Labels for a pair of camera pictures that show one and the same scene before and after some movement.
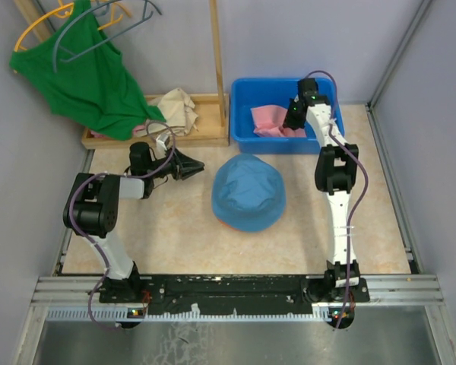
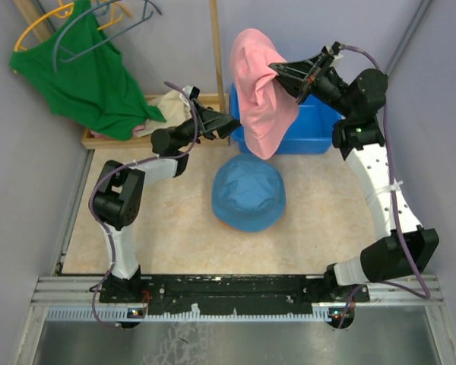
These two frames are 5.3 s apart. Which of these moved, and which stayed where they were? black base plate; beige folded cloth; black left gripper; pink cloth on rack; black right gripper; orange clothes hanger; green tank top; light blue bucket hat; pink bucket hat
Moved: black right gripper; black left gripper; pink bucket hat
Stayed: beige folded cloth; light blue bucket hat; black base plate; pink cloth on rack; orange clothes hanger; green tank top
